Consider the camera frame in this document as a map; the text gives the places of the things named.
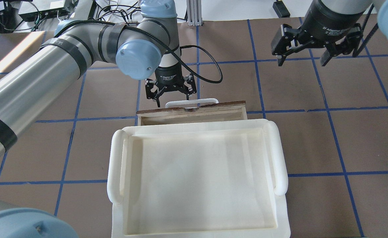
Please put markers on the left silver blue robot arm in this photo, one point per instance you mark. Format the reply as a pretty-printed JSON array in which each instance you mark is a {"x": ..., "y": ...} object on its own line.
[{"x": 28, "y": 90}]

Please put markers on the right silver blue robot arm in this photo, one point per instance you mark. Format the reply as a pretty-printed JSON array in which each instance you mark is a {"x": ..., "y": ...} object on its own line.
[{"x": 381, "y": 7}]

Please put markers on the white plastic crate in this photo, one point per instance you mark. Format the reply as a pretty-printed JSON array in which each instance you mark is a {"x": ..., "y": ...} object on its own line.
[{"x": 199, "y": 180}]

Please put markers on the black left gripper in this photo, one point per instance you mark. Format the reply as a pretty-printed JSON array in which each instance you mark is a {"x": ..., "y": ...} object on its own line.
[{"x": 169, "y": 76}]

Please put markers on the white drawer handle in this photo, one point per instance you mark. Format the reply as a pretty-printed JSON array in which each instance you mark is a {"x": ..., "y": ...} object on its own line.
[{"x": 188, "y": 102}]

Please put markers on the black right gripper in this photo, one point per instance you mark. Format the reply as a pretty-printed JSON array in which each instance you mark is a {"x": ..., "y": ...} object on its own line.
[{"x": 332, "y": 20}]

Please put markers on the wooden drawer with brown front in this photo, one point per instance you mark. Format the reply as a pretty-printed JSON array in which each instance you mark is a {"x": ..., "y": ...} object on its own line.
[{"x": 214, "y": 112}]

